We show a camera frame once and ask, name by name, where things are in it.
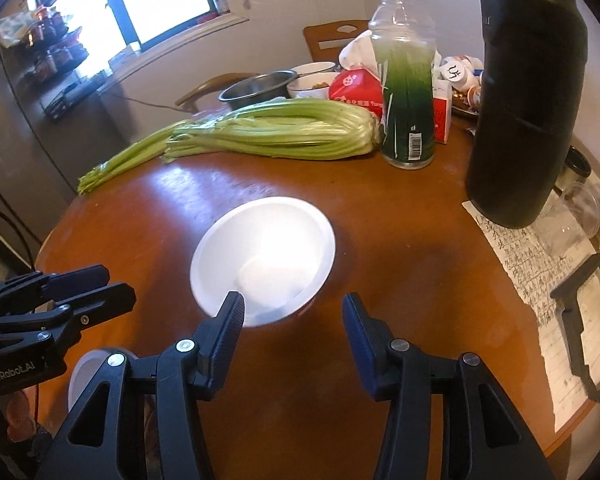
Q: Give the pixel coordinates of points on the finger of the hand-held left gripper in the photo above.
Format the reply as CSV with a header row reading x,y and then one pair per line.
x,y
75,277
105,300

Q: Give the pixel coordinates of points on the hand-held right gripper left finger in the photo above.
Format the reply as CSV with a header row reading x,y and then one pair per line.
x,y
232,330

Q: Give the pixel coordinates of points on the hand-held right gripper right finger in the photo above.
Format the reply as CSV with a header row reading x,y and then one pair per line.
x,y
357,345

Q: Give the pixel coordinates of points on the person's left hand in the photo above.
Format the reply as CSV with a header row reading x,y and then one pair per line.
x,y
20,415

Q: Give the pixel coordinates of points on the white round dish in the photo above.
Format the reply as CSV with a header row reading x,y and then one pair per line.
x,y
82,375

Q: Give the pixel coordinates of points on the long thin celery bunch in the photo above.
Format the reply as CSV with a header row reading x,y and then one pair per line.
x,y
130,160

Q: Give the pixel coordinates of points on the grey refrigerator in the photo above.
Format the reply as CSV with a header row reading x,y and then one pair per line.
x,y
20,135

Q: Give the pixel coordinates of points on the black box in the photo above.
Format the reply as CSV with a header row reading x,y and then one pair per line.
x,y
70,100

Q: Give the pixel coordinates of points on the handwritten paper sheet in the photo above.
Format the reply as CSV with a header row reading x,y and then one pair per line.
x,y
530,270

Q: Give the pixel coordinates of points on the thick celery bunch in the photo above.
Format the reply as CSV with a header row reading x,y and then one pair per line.
x,y
290,130

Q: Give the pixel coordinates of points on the black clamp stand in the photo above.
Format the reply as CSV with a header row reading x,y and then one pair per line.
x,y
570,320

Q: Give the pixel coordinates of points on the curved-back wooden chair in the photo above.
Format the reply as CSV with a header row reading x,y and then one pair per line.
x,y
200,92

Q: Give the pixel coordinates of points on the condiment rack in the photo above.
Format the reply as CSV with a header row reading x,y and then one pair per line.
x,y
50,55

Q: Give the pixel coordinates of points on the clear plastic bottle green label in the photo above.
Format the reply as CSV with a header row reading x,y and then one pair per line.
x,y
405,110

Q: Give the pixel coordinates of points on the red and white carton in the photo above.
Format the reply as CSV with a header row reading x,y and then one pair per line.
x,y
442,120

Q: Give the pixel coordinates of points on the steel basin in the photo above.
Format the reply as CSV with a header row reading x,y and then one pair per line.
x,y
260,87

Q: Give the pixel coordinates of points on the red and white plastic bag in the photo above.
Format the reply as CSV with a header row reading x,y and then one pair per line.
x,y
355,90

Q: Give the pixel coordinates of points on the clear glass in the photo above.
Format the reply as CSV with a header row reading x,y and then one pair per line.
x,y
585,210

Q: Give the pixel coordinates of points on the white bowl with food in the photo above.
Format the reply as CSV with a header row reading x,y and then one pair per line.
x,y
310,67

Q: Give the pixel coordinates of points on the small orange pill bottle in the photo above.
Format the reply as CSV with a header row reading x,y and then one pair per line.
x,y
472,95

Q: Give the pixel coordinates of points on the white pill bottle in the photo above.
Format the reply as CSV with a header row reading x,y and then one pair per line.
x,y
452,72

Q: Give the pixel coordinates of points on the black thermos bottle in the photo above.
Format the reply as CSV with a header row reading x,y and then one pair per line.
x,y
525,85

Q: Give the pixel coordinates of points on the small jar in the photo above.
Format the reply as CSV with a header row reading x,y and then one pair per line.
x,y
220,4

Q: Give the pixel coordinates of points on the wooden chair with cutout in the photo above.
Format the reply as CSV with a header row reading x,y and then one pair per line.
x,y
330,35

